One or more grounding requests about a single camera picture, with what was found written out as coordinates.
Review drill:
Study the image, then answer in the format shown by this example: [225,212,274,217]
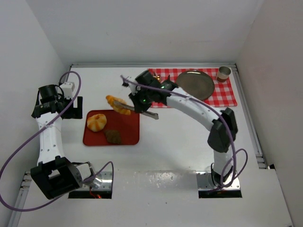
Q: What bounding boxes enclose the stainless steel tongs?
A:
[113,100,159,120]

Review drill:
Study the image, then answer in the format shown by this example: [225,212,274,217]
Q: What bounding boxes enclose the orange striped croissant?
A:
[106,95,131,115]

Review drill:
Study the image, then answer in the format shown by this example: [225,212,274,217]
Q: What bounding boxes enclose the brown chocolate croissant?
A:
[104,130,122,144]

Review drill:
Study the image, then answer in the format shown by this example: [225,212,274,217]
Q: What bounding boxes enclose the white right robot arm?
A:
[123,70,238,188]

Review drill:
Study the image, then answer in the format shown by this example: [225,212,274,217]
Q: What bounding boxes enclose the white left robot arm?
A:
[30,82,83,200]

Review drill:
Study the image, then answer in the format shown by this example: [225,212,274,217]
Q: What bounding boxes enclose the round orange bun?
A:
[87,114,107,132]

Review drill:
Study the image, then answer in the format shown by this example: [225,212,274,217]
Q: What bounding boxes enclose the red plastic tray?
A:
[83,110,140,146]

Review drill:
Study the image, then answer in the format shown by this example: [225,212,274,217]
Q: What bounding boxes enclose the dark metal plate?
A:
[176,70,215,101]

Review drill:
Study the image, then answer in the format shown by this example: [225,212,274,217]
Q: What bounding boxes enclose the red checkered cloth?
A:
[149,68,237,107]

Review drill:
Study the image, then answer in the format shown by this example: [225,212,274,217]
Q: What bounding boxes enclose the metal cup brown band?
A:
[216,66,232,83]

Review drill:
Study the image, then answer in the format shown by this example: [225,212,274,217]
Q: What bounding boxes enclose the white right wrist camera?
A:
[122,76,141,95]

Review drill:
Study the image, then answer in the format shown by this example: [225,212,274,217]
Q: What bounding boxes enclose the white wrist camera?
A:
[122,76,141,95]
[59,82,75,99]

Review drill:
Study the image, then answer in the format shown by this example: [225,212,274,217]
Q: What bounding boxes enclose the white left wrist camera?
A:
[59,82,75,99]

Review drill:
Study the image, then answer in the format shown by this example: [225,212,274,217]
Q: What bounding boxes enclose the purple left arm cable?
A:
[0,70,115,212]

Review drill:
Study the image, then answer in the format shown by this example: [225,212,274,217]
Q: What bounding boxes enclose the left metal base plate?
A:
[73,171,113,192]

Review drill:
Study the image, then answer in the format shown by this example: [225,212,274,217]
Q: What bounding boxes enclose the metal base plate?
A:
[196,171,241,193]
[73,171,113,192]

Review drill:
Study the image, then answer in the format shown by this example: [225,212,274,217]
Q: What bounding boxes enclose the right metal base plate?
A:
[196,171,241,193]

